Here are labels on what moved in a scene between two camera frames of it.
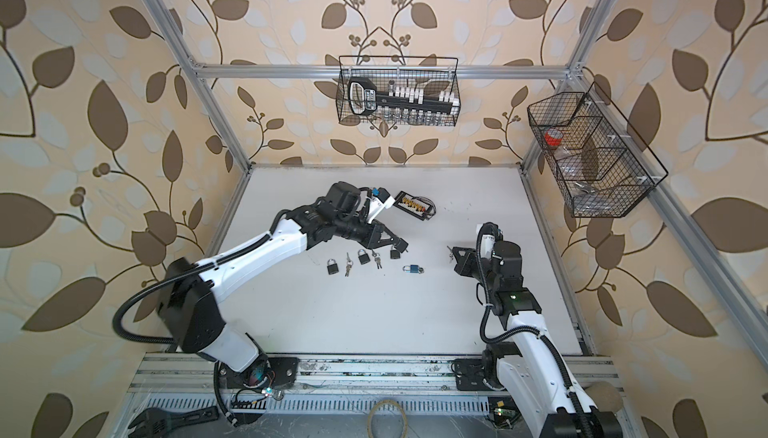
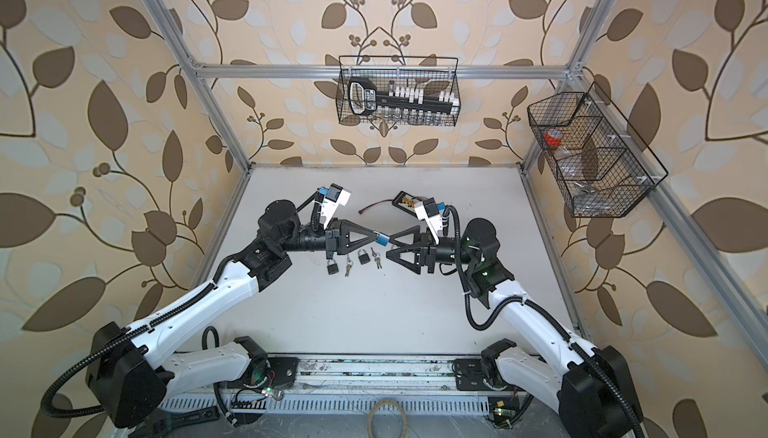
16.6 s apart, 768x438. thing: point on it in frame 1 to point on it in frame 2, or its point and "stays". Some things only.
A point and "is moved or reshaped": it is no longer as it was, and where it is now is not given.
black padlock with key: [363, 256] stays
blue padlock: [413, 268] is moved or reshaped
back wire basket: [419, 91] stays
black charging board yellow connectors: [419, 207] stays
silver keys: [377, 259] stays
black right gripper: [464, 261] to [426, 256]
